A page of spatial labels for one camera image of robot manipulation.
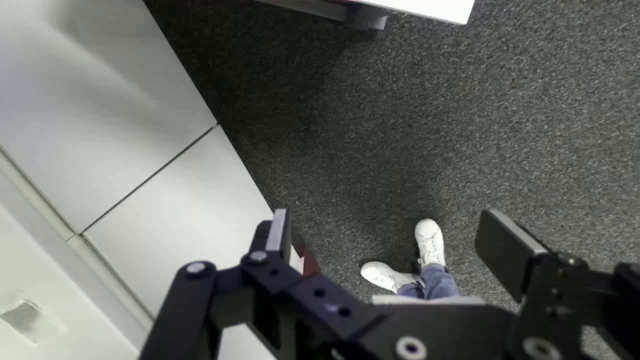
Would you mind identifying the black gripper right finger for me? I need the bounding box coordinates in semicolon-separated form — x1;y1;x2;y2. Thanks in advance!
475;207;640;360

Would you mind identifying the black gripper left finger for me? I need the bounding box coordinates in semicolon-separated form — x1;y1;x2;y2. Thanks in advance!
138;206;376;360

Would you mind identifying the white robot base platform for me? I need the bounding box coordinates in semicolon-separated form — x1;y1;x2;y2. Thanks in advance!
256;0;476;31

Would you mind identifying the dark red pillar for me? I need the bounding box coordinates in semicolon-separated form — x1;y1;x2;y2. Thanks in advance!
293;239;323;276

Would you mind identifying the white lower cabinet door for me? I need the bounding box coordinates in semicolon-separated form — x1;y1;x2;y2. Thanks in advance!
0;0;220;236
83;125;309;320

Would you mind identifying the person in navy sweater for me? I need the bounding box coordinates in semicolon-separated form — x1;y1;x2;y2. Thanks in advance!
358;217;467;303

